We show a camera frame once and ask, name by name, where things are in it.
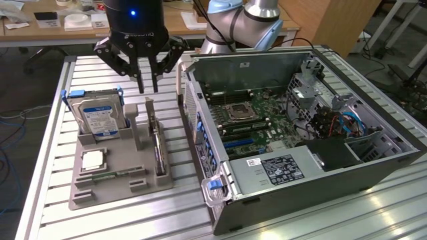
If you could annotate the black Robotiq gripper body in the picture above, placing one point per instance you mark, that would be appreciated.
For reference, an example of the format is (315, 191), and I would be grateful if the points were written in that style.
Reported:
(136, 25)

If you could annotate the Nvidia graphics card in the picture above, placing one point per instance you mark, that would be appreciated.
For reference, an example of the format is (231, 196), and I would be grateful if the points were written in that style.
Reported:
(159, 150)

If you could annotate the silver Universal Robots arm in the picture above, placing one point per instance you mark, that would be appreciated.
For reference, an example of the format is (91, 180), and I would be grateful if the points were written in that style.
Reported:
(260, 10)

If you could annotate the white labelled box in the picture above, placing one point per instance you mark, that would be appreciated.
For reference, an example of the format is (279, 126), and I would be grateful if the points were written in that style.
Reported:
(98, 22)

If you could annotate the white paper stack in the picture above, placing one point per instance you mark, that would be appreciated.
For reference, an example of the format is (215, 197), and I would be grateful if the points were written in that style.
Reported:
(191, 21)

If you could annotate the white box with tape roll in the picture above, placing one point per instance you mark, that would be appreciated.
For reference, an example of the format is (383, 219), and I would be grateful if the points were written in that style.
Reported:
(78, 22)

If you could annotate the wooden desk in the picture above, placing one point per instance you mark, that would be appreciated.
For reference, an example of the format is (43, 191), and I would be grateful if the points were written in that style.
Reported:
(50, 35)

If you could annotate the black chair base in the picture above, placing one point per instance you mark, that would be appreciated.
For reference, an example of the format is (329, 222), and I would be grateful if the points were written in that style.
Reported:
(36, 56)

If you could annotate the hard disk with blue caddy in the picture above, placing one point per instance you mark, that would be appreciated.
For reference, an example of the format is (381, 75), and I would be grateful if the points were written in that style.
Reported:
(96, 117)

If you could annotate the white box with black lid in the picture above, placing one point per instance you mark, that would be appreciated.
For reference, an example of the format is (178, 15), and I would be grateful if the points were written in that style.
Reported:
(47, 20)

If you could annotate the metal CPU socket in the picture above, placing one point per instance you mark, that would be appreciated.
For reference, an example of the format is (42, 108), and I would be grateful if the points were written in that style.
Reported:
(240, 111)

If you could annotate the white paper label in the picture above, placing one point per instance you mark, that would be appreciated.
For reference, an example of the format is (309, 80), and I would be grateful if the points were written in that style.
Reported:
(16, 25)

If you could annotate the black RAM stick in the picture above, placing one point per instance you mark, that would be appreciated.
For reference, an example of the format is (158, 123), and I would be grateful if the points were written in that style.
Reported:
(244, 127)

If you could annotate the grey plastic parts rack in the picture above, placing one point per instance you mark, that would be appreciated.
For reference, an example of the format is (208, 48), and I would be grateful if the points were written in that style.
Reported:
(127, 155)

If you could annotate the blue expansion slot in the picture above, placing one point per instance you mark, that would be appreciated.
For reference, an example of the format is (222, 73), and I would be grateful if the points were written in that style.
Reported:
(238, 143)

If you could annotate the silver CPU chip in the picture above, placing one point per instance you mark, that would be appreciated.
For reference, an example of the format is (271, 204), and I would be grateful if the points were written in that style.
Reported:
(92, 160)

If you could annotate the perforated metal drive cage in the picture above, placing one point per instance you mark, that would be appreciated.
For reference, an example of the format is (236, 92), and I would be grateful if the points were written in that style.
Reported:
(307, 95)

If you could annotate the green RAM stick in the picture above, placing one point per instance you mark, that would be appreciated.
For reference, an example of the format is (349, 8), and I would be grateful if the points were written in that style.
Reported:
(107, 173)

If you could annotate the silver chipset heatsink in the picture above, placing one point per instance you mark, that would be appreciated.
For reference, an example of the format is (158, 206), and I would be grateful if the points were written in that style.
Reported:
(277, 146)

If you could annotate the wooden cabinet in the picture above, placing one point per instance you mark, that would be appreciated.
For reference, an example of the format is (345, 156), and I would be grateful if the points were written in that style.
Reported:
(341, 25)

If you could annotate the blue case latch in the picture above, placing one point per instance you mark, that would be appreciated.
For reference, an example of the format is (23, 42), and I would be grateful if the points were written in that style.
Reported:
(214, 186)

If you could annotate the grey power supply unit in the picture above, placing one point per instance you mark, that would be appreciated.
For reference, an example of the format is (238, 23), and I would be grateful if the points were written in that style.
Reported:
(250, 180)

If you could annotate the black equipment stand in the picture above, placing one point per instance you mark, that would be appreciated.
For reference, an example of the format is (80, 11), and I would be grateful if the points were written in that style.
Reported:
(401, 72)

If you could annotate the metal disk bay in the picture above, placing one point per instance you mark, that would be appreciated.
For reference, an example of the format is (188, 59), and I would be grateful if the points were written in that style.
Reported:
(377, 145)

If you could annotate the open dark grey PC case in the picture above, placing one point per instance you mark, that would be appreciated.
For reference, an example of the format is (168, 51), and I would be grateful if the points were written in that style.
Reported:
(301, 207)

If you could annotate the white table frame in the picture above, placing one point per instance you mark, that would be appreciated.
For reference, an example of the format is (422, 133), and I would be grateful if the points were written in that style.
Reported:
(418, 58)

